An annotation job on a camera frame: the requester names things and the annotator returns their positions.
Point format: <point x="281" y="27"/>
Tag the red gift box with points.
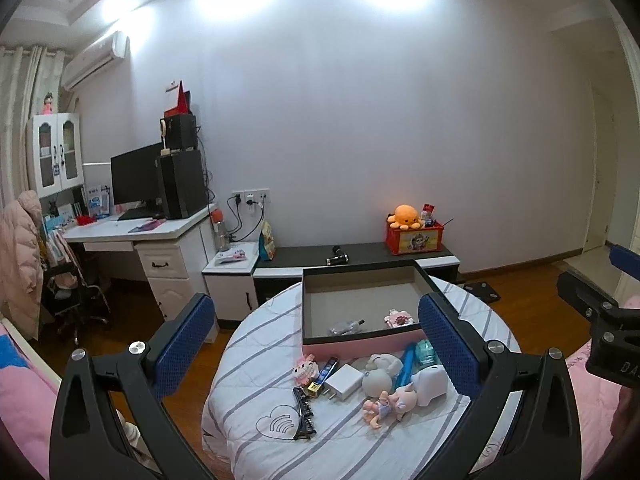
<point x="177" y="102"/>

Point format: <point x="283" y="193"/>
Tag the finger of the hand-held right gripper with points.
<point x="582" y="292"/>
<point x="625" y="258"/>

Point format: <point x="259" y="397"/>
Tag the blue and gold lighter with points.
<point x="324" y="374"/>

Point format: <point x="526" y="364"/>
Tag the pink puffer jacket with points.
<point x="17" y="260"/>

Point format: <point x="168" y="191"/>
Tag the pink doll figure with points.
<point x="390" y="402"/>

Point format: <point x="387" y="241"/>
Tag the orange octopus plush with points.
<point x="405" y="216"/>

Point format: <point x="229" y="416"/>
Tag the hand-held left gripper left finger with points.
<point x="182" y="345"/>

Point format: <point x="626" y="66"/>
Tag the pale curtain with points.
<point x="20" y="120"/>

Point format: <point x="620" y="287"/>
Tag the black computer tower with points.
<point x="182" y="185"/>

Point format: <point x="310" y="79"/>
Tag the white desk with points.
<point x="165" y="260"/>

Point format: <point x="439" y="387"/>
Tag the bed with pink bedding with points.
<point x="22" y="395"/>

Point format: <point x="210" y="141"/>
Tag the blue white box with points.
<point x="97" y="202"/>

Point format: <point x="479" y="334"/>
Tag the pink doll figurine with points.
<point x="48" y="104"/>

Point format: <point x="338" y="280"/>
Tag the white plug-in night light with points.
<point x="431" y="380"/>

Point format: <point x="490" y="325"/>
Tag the white air conditioner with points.
<point x="92" y="62"/>

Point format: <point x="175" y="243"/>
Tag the red toy crate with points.
<point x="415" y="242"/>

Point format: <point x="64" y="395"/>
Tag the small toy figure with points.
<point x="427" y="216"/>

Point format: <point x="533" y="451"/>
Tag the white charger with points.
<point x="342" y="381"/>

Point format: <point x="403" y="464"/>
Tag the pink printed papers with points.
<point x="231" y="256"/>

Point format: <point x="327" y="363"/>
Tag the white side cabinet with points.
<point x="227" y="285"/>

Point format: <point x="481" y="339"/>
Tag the water bottle orange cap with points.
<point x="220" y="230"/>

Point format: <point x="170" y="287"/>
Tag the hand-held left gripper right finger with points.
<point x="447" y="345"/>

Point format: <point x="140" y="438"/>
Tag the snack bag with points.
<point x="266" y="242"/>

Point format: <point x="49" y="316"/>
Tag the black hair clip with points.
<point x="302" y="407"/>

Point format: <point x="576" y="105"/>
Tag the purple book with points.
<point x="147" y="226"/>

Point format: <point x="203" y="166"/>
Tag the pale doll head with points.
<point x="377" y="381"/>

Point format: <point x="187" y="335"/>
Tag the black speaker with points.
<point x="180" y="132"/>

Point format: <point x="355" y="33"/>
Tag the black keyboard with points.
<point x="137" y="214"/>

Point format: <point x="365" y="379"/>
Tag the blue tube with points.
<point x="407" y="360"/>

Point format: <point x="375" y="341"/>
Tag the black microphone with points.
<point x="337" y="257"/>

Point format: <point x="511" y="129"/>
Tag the clear glass bottle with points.
<point x="345" y="328"/>

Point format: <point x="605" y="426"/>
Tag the white door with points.
<point x="600" y="170"/>

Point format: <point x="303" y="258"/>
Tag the black bathroom scale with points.
<point x="482" y="291"/>

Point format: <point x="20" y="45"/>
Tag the white wall outlet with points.
<point x="250" y="195"/>

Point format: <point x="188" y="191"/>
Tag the black monitor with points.
<point x="132" y="175"/>

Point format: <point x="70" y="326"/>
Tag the low black white cabinet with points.
<point x="370" y="255"/>

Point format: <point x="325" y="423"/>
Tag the white glass-door cabinet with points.
<point x="55" y="155"/>

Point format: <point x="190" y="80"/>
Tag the pink white cat block toy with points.
<point x="306" y="367"/>

